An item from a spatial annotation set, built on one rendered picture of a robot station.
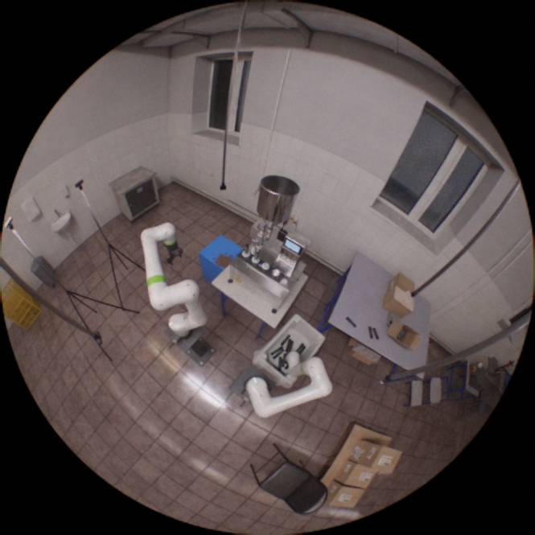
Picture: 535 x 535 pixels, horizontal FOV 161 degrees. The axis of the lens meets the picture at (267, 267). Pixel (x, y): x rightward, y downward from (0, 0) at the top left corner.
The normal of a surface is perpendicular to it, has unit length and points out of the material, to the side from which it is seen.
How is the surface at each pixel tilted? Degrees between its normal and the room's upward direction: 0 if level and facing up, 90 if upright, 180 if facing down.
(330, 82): 90
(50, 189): 90
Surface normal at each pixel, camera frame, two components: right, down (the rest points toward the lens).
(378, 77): -0.53, 0.63
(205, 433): 0.17, -0.58
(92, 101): 0.83, 0.52
